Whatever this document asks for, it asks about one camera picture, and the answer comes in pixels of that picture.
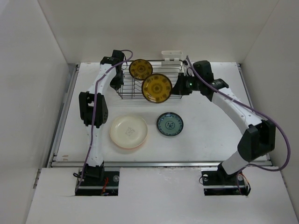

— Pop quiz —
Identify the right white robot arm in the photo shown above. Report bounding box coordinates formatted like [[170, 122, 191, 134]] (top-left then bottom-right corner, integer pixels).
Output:
[[171, 60, 276, 184]]

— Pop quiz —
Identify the cream white plastic plate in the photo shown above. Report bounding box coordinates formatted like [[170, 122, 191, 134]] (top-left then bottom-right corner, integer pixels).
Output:
[[109, 114, 148, 149]]

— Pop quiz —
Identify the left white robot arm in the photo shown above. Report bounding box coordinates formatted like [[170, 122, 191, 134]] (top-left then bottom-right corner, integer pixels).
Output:
[[78, 50, 126, 185]]

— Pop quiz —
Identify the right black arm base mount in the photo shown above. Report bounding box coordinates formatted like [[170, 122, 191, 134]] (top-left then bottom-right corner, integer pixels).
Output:
[[199, 168, 251, 196]]

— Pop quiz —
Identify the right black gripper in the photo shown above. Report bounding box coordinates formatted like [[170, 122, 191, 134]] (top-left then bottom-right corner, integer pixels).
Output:
[[170, 72, 202, 95]]

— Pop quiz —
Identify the yellow brown patterned plate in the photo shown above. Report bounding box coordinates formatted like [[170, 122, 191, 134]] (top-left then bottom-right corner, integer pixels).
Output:
[[142, 73, 172, 104], [129, 59, 153, 80]]

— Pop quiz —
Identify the teal patterned ceramic plate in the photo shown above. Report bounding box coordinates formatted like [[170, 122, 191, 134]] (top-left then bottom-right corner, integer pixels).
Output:
[[156, 112, 184, 137]]

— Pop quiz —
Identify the white plastic cutlery holder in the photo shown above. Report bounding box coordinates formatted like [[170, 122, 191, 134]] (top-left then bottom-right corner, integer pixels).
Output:
[[161, 50, 183, 63]]

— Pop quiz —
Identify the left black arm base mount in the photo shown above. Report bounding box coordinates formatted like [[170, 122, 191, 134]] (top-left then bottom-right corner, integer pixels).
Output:
[[73, 165, 120, 196]]

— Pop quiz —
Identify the pink plastic plate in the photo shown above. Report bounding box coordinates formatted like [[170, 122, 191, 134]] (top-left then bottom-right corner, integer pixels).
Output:
[[114, 137, 147, 150]]

